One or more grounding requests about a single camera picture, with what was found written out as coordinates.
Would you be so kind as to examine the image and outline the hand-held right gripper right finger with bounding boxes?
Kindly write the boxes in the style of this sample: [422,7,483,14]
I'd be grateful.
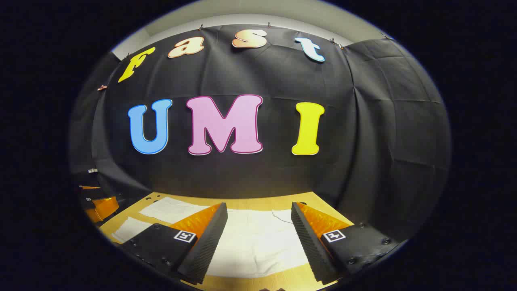
[290,201,406,285]

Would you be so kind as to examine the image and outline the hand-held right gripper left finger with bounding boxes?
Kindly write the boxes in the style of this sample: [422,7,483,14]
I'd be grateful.
[120,202,229,285]

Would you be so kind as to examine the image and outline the white jeans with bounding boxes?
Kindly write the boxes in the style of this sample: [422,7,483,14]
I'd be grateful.
[111,197,320,278]

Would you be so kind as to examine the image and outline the black backdrop cloth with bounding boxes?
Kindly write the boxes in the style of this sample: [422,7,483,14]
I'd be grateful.
[68,24,451,243]

